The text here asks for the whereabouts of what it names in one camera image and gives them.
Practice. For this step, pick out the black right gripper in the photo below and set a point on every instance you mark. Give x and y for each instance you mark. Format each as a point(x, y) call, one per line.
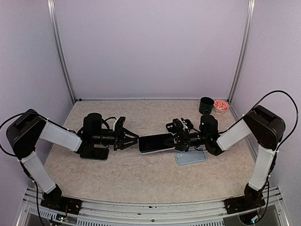
point(184, 140)

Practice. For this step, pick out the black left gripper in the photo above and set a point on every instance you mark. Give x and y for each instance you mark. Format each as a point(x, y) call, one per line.
point(120, 137)

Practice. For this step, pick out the black smartphone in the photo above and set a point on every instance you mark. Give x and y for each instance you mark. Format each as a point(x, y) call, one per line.
point(152, 140)

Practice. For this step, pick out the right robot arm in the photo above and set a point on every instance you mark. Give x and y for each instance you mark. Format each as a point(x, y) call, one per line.
point(264, 125)

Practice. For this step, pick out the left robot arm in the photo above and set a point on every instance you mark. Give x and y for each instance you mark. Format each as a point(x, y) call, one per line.
point(29, 130)

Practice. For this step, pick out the black phone case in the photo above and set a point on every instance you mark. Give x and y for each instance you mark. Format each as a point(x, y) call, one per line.
point(172, 128)

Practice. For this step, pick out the light blue phone case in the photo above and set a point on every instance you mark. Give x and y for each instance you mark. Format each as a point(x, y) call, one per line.
point(190, 157)

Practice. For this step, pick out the green edged smartphone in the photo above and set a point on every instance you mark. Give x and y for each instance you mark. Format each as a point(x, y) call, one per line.
point(96, 154)

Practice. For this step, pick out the dark green mug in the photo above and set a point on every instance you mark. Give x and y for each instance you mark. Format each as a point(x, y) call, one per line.
point(206, 105)

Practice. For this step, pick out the red white patterned bowl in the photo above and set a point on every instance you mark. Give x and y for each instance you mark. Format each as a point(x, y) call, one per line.
point(221, 106)

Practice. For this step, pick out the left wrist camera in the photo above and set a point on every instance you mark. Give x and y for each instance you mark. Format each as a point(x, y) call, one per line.
point(118, 124)

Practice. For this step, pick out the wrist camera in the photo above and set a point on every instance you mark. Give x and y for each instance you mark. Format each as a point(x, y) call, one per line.
point(118, 124)
point(187, 124)

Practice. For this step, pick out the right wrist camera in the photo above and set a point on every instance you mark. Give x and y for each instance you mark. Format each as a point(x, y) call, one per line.
point(187, 124)

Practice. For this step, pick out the front aluminium rail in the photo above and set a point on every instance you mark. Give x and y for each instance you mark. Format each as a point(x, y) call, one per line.
point(103, 213)

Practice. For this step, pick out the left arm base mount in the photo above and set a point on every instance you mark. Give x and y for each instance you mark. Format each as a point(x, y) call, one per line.
point(55, 201)

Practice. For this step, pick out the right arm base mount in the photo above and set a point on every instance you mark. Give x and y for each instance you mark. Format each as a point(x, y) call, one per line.
point(250, 200)

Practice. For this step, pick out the right aluminium frame post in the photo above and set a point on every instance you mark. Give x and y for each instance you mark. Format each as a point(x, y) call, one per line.
point(243, 50)

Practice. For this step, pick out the aluminium frame post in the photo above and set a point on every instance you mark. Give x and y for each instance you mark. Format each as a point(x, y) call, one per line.
point(243, 50)
point(59, 48)

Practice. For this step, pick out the left aluminium frame post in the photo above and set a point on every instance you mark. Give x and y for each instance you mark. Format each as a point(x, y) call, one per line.
point(59, 48)

